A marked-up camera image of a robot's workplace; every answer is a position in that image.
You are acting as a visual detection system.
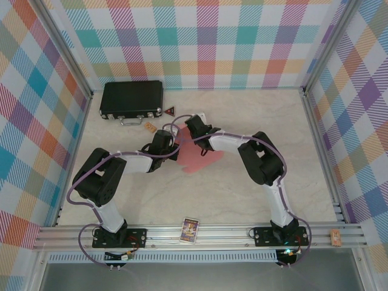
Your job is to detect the pink cloth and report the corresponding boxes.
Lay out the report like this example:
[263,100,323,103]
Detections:
[175,122,225,175]

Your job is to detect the purple yellow card box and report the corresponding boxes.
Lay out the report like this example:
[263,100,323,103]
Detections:
[180,217,202,244]

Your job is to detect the black controller with green light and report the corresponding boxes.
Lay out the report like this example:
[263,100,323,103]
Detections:
[276,248,299,267]

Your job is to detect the small orange wooden block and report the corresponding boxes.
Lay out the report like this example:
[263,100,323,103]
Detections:
[329,229,343,248]

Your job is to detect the black case with metal handle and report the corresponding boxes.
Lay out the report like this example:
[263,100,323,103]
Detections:
[99,80,164,126]

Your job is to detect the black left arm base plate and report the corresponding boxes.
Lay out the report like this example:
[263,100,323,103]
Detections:
[92,227,148,249]

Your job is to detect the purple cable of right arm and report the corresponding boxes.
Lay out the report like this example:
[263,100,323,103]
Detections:
[169,113,312,267]

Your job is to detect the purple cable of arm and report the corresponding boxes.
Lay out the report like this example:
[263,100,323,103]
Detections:
[67,122,189,268]
[169,113,312,267]

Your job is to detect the aluminium rail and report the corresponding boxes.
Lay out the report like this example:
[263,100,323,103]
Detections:
[33,222,367,251]

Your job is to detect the slotted grey cable duct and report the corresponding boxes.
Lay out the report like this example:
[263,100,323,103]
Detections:
[48,250,278,264]

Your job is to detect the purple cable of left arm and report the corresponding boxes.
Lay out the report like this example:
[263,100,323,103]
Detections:
[67,122,189,268]

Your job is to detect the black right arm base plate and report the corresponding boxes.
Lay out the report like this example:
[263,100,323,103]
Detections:
[253,226,310,247]

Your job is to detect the aluminium frame post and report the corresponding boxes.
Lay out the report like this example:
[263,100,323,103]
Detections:
[36,0,93,227]
[301,0,361,224]

